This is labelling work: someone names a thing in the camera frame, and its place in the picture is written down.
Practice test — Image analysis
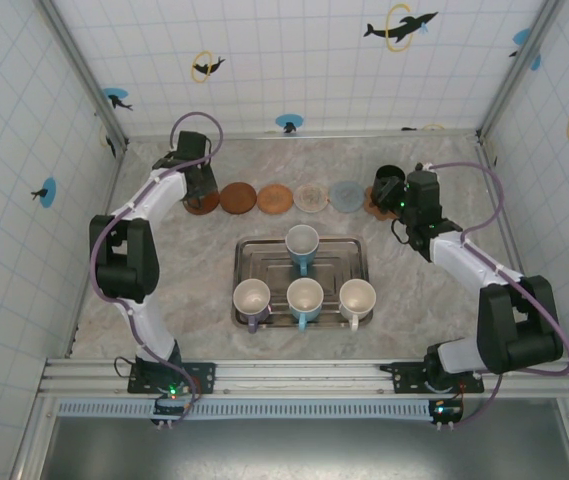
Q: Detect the black mug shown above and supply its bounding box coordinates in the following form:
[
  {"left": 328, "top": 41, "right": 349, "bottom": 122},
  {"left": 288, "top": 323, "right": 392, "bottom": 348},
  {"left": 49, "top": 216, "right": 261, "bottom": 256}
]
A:
[{"left": 373, "top": 164, "right": 408, "bottom": 202}]

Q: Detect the cork paw-shaped coaster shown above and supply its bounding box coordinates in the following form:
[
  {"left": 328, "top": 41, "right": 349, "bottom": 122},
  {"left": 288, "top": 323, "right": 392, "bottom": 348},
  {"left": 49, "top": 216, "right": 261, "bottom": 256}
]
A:
[{"left": 363, "top": 187, "right": 401, "bottom": 221}]

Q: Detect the scratched round wooden coaster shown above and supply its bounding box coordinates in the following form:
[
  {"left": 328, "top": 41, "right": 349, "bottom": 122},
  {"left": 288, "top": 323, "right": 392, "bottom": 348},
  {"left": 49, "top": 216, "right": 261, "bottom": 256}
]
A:
[{"left": 182, "top": 192, "right": 221, "bottom": 217}]

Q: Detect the plain round wooden coaster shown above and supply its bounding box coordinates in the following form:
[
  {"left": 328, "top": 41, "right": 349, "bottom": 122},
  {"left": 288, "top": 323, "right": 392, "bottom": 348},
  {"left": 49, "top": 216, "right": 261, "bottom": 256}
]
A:
[{"left": 219, "top": 181, "right": 258, "bottom": 216}]

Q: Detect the blue woven rope coaster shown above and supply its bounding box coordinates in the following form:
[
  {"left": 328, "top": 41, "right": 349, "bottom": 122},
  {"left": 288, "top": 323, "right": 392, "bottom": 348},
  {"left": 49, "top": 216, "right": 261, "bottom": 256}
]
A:
[{"left": 328, "top": 179, "right": 367, "bottom": 214}]

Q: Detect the woven rattan coaster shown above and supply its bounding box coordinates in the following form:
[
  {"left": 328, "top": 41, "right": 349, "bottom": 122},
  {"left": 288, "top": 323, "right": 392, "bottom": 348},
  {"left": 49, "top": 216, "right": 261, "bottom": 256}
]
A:
[{"left": 256, "top": 183, "right": 295, "bottom": 216}]

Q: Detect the multicolour woven rope coaster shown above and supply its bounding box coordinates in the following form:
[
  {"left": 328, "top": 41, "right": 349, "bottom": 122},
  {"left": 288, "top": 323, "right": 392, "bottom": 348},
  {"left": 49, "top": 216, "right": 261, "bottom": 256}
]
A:
[{"left": 293, "top": 182, "right": 331, "bottom": 214}]

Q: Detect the teal ceramic mug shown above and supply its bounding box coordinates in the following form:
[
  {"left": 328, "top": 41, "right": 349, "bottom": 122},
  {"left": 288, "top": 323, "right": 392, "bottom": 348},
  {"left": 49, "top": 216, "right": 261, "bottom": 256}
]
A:
[
  {"left": 285, "top": 224, "right": 321, "bottom": 278},
  {"left": 286, "top": 278, "right": 325, "bottom": 334}
]

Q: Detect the purple ceramic mug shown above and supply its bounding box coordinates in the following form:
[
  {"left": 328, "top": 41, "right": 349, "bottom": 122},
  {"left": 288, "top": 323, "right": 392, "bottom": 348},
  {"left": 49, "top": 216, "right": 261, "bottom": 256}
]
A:
[{"left": 232, "top": 278, "right": 273, "bottom": 335}]

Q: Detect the steel serving tray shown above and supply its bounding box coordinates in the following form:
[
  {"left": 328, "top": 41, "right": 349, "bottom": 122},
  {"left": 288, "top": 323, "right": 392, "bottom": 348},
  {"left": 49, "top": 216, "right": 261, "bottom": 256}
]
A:
[{"left": 231, "top": 236, "right": 376, "bottom": 329}]

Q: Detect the blue disc shark sticker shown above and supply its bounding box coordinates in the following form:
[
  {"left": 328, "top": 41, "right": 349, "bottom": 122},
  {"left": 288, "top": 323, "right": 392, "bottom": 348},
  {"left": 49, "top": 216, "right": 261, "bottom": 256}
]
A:
[{"left": 102, "top": 87, "right": 134, "bottom": 112}]

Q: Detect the blue disc seal sticker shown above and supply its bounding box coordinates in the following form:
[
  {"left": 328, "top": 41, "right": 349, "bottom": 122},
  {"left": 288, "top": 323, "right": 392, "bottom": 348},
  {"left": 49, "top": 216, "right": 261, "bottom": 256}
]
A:
[{"left": 274, "top": 113, "right": 304, "bottom": 135}]

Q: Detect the cream ceramic mug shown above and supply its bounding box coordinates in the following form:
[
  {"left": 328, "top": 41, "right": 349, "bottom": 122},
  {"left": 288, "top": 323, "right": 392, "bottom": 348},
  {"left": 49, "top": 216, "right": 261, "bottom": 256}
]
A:
[{"left": 338, "top": 279, "right": 378, "bottom": 334}]

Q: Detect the blue disc black animal sticker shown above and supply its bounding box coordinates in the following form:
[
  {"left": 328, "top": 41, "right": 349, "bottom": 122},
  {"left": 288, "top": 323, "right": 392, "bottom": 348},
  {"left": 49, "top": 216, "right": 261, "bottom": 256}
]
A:
[{"left": 30, "top": 177, "right": 58, "bottom": 208}]

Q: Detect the blue patch sticker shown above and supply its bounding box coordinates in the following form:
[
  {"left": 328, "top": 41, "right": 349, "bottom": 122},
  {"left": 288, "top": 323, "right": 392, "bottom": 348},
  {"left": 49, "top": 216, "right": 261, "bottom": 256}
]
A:
[{"left": 508, "top": 28, "right": 543, "bottom": 71}]

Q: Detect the grey metal panel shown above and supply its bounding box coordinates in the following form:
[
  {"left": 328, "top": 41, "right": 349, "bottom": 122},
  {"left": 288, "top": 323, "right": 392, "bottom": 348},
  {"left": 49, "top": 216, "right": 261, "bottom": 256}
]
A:
[{"left": 43, "top": 417, "right": 569, "bottom": 480}]

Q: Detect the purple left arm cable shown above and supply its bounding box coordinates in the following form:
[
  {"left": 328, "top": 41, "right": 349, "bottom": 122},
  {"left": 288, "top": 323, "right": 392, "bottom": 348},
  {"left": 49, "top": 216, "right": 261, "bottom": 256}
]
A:
[{"left": 89, "top": 112, "right": 224, "bottom": 431}]

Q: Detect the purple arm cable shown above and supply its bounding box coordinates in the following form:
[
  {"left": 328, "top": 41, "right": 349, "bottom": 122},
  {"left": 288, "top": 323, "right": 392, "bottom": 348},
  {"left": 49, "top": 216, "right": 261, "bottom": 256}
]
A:
[
  {"left": 89, "top": 112, "right": 224, "bottom": 431},
  {"left": 426, "top": 160, "right": 569, "bottom": 430}
]

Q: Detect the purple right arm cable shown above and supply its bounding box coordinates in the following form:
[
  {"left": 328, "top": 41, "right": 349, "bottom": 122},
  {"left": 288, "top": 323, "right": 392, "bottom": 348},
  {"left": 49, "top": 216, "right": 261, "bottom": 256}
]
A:
[{"left": 426, "top": 160, "right": 569, "bottom": 430}]

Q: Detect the small dolphin ring sticker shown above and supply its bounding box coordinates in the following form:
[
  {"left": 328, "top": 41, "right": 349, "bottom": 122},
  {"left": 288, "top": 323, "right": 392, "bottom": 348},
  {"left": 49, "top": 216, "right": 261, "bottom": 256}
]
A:
[{"left": 191, "top": 49, "right": 226, "bottom": 84}]

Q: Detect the yellow ring black animal sticker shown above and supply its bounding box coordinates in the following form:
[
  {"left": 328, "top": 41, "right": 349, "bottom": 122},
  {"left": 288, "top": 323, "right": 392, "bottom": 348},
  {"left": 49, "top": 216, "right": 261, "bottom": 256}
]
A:
[{"left": 98, "top": 124, "right": 118, "bottom": 159}]

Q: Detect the aluminium frame post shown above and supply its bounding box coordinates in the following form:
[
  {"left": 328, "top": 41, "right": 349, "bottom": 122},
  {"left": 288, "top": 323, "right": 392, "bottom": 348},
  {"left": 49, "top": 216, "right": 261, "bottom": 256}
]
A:
[
  {"left": 478, "top": 0, "right": 563, "bottom": 144},
  {"left": 38, "top": 0, "right": 130, "bottom": 151}
]

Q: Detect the large dolphin ring sticker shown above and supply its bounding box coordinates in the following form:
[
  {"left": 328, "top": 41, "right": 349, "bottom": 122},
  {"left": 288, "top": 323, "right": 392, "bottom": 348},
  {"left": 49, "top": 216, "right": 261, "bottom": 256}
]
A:
[{"left": 362, "top": 3, "right": 439, "bottom": 53}]

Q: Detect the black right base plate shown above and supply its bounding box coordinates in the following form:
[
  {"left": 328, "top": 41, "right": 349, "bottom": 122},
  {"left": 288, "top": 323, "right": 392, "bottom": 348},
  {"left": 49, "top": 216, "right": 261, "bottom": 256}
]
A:
[{"left": 379, "top": 360, "right": 485, "bottom": 396}]

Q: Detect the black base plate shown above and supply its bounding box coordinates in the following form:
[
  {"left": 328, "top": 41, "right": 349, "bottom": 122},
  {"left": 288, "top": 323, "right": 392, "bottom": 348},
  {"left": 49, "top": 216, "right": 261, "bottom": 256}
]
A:
[
  {"left": 127, "top": 362, "right": 217, "bottom": 396},
  {"left": 379, "top": 360, "right": 485, "bottom": 396}
]

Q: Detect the aluminium mounting rail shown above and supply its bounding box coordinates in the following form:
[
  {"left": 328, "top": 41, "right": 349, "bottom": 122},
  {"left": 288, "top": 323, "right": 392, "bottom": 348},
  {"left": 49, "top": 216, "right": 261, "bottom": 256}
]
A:
[{"left": 38, "top": 357, "right": 569, "bottom": 399}]

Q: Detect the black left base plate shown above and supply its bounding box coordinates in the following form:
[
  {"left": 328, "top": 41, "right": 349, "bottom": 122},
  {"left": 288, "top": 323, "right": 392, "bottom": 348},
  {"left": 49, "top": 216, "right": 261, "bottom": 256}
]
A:
[{"left": 127, "top": 362, "right": 217, "bottom": 396}]

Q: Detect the thin black cable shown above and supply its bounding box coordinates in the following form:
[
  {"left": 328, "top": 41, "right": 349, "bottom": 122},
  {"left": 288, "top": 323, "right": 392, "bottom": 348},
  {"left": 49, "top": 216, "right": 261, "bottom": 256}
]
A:
[{"left": 112, "top": 355, "right": 140, "bottom": 382}]

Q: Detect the slotted grey cable duct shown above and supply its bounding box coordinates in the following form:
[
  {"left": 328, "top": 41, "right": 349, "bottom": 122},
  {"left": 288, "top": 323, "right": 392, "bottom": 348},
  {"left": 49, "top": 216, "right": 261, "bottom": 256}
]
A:
[{"left": 56, "top": 399, "right": 438, "bottom": 420}]

